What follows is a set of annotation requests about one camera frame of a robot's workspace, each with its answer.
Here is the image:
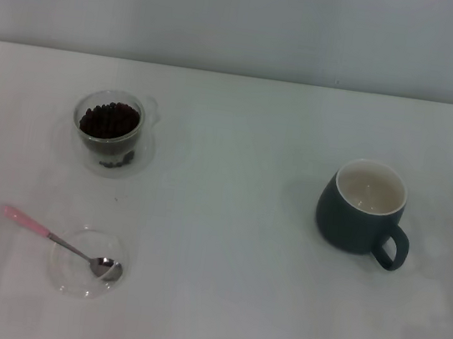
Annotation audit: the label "clear glass saucer with beans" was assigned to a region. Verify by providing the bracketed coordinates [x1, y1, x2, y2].
[65, 114, 160, 185]

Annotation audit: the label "dark mug with white interior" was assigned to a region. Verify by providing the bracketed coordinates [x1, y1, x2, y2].
[308, 152, 422, 275]

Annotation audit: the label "clear glass cup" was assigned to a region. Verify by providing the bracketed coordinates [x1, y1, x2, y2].
[68, 85, 165, 171]

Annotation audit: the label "empty clear glass saucer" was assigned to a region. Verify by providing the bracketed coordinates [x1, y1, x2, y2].
[43, 220, 134, 306]

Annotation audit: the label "loose coffee beans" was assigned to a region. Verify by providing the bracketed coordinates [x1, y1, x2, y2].
[98, 145, 136, 173]

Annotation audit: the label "coffee bean pile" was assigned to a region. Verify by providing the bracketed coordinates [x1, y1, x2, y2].
[77, 96, 143, 144]

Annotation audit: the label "pink handled metal spoon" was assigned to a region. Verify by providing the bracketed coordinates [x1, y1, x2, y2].
[0, 204, 130, 285]

